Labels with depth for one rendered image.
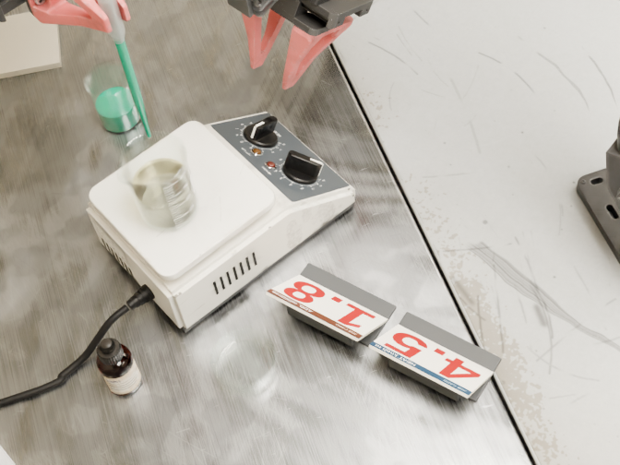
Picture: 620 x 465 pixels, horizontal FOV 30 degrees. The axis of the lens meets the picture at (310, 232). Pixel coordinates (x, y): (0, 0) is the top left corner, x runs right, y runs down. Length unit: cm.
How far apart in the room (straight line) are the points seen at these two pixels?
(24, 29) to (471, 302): 56
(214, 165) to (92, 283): 16
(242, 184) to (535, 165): 28
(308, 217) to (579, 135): 27
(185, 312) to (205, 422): 9
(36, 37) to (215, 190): 35
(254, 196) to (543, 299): 26
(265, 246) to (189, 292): 8
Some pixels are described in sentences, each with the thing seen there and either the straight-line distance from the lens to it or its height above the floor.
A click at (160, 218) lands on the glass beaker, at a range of 94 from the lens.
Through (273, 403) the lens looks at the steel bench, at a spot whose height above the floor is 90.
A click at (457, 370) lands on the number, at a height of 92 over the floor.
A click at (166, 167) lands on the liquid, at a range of 95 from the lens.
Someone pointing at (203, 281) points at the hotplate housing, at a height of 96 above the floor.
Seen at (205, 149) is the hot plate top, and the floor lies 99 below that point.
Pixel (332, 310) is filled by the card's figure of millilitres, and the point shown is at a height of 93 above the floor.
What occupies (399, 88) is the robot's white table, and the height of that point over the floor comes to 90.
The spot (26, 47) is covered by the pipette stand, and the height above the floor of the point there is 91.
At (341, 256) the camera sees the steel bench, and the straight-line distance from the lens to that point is 103.
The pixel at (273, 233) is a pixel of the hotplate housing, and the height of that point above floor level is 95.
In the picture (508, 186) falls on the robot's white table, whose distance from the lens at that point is 107.
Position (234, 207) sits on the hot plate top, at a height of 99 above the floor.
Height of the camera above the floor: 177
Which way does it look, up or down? 56 degrees down
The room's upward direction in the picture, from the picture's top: 9 degrees counter-clockwise
